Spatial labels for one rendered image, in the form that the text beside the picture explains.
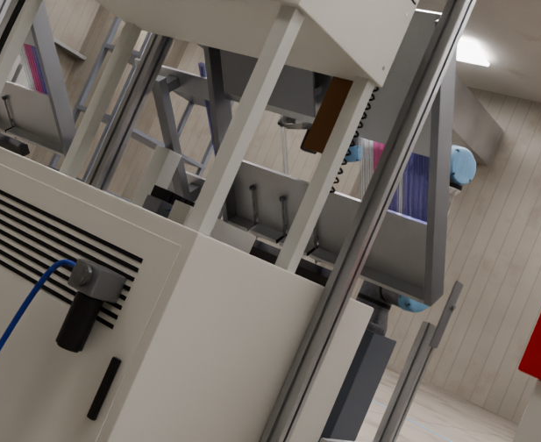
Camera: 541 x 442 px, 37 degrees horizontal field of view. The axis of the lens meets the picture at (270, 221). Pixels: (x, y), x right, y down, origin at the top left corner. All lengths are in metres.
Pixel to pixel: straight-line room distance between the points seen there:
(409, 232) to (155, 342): 0.92
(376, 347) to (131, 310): 1.47
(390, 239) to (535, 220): 9.44
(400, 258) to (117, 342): 0.97
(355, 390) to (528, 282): 8.73
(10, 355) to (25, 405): 0.10
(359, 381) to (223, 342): 1.29
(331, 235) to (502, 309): 9.18
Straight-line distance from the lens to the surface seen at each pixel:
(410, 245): 2.01
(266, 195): 2.25
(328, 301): 1.56
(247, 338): 1.42
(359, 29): 1.43
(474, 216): 11.70
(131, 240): 1.30
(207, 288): 1.28
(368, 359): 2.61
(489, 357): 11.22
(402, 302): 2.54
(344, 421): 2.64
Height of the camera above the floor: 0.62
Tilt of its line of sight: 3 degrees up
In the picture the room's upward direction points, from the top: 23 degrees clockwise
